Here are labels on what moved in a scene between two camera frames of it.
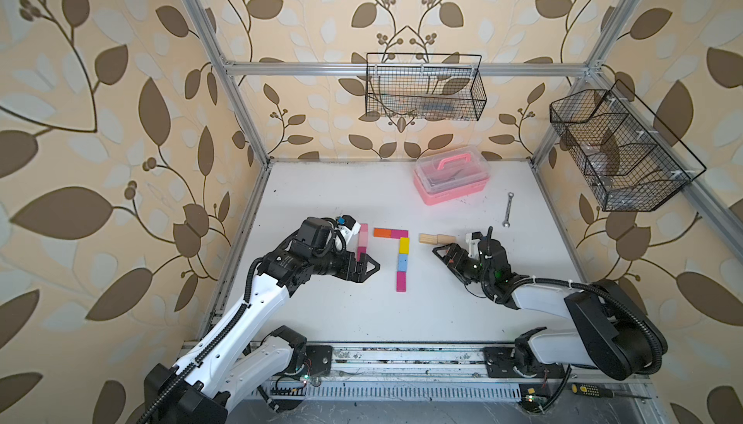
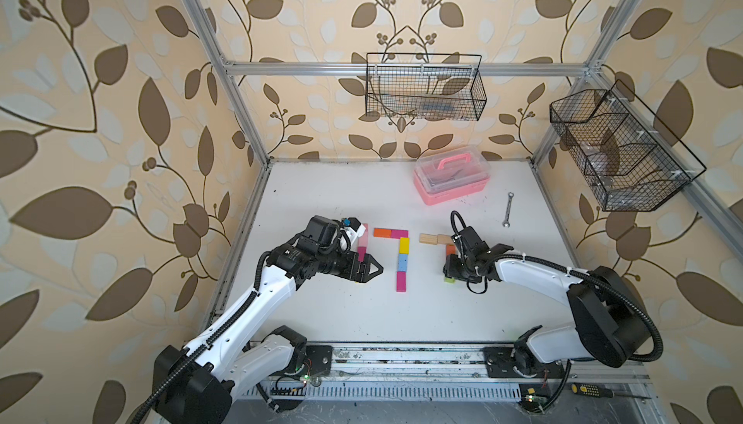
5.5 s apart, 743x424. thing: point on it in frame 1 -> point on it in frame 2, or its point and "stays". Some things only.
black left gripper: [357, 276] stays
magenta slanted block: [401, 281] stays
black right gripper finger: [451, 249] -> [454, 267]
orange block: [382, 232] stays
